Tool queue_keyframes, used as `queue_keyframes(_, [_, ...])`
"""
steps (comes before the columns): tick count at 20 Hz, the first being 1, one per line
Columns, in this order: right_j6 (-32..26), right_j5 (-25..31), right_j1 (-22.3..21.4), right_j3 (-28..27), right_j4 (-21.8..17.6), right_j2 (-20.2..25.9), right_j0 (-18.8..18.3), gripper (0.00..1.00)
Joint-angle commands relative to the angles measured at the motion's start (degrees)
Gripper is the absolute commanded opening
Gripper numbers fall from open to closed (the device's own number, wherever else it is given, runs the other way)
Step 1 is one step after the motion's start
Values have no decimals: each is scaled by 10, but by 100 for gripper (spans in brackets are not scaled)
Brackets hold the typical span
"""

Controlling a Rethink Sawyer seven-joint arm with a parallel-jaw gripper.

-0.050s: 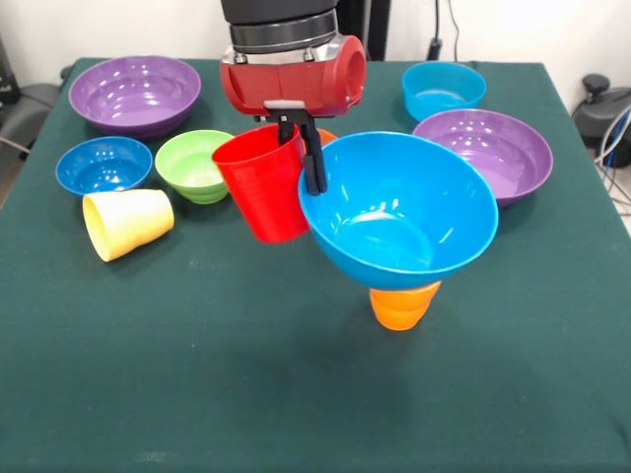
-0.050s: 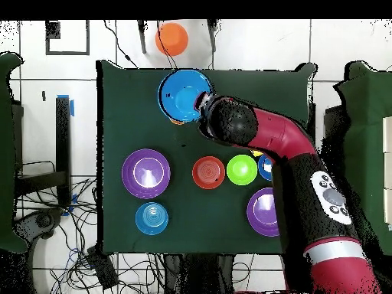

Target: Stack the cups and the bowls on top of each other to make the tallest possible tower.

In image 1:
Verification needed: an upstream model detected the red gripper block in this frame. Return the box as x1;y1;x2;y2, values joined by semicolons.
219;34;368;196

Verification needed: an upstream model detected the red plastic cup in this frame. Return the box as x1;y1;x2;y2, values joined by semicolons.
211;123;312;244

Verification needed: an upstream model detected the large light blue bowl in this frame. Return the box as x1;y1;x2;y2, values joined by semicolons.
297;130;500;292

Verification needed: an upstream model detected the yellow plastic cup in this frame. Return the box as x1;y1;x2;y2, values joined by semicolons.
81;188;175;263

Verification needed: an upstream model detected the orange plastic cup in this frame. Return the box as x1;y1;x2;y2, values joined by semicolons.
368;280;443;332

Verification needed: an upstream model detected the purple plastic bowl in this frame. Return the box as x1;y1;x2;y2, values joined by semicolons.
411;108;555;208
67;54;203;142

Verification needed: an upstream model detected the orange-red plastic bowl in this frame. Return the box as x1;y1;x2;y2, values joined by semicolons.
300;127;339;157

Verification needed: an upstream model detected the green plastic bowl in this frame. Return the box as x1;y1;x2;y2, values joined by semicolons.
154;129;236;205

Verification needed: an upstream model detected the small light blue bowl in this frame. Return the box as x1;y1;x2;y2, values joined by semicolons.
401;60;488;123

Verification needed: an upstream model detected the dark blue plastic bowl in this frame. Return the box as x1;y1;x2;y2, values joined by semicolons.
54;136;155;198

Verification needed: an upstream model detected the dark green tablecloth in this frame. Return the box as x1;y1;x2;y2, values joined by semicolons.
0;57;631;473

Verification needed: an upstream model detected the black office chair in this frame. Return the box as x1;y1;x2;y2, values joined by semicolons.
0;34;73;149

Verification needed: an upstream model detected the black hanging cable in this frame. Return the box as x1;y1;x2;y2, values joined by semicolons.
427;0;444;61

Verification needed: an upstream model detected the tangle of floor cables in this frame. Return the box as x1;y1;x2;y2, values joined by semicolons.
594;105;631;208

